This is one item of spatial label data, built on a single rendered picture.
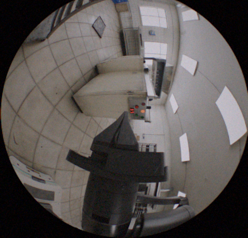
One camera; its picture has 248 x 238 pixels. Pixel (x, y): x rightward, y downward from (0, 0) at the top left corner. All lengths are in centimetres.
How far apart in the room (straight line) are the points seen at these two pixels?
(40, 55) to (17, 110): 50
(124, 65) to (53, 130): 123
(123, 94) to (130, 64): 70
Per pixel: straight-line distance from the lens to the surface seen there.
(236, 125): 224
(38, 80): 83
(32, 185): 71
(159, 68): 131
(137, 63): 118
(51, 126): 86
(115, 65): 124
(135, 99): 55
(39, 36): 84
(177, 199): 62
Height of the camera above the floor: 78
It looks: 11 degrees down
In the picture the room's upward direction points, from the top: 93 degrees clockwise
